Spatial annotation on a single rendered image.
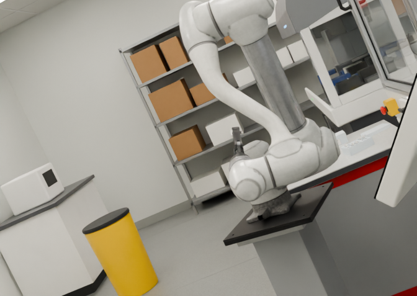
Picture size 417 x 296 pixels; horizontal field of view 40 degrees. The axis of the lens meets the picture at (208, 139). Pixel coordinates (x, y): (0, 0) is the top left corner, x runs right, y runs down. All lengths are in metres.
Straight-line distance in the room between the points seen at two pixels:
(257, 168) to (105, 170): 5.40
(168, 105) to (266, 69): 4.36
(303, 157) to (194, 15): 0.60
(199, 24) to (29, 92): 5.40
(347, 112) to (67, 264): 3.12
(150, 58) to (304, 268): 4.40
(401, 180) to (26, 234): 4.48
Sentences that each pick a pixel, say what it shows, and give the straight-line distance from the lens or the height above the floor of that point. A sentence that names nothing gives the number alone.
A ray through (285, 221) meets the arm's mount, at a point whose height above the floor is 0.78.
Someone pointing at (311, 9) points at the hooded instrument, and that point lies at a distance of 3.19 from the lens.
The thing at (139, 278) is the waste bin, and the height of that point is 0.13.
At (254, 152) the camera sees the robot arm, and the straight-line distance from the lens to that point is 2.16.
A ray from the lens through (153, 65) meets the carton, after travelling 6.31.
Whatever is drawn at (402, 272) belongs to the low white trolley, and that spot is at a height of 0.22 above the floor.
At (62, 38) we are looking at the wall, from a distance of 7.04.
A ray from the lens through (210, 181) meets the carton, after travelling 6.45.
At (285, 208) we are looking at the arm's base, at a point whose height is 0.79.
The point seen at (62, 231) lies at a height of 0.64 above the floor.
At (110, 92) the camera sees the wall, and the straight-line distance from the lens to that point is 6.90.
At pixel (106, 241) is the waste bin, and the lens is 4.61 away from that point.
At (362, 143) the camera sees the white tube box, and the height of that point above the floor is 0.79.
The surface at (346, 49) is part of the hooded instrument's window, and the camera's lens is 3.23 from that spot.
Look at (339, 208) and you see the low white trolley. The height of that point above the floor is 0.59.
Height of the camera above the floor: 1.37
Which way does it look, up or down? 6 degrees down
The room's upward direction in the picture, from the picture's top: 25 degrees counter-clockwise
